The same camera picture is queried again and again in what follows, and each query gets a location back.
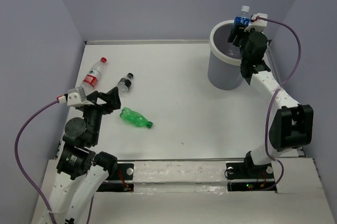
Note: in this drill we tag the green plastic bottle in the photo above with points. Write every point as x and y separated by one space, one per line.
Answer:
134 118

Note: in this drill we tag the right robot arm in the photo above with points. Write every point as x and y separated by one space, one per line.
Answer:
288 122

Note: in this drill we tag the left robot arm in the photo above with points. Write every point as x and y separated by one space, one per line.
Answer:
80 171

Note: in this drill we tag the red label water bottle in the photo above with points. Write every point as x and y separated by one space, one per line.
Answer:
93 76

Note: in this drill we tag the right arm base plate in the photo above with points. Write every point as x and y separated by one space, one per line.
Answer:
242 179

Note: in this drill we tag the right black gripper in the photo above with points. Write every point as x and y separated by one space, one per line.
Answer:
238 30

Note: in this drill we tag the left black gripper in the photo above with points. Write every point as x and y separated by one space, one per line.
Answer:
112 96

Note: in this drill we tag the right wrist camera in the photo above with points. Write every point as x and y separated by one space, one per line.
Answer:
257 23

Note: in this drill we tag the blue label bottle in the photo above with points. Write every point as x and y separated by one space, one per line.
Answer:
242 19

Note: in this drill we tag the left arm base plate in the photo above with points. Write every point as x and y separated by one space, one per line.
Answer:
121 180

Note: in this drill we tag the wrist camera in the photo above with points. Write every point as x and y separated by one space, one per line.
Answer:
257 23
76 96

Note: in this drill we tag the white round bin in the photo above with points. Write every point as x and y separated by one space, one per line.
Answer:
225 72

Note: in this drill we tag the black cap clear bottle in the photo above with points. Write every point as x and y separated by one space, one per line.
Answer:
125 83

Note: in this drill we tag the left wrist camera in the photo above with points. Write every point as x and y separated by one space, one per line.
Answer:
76 96

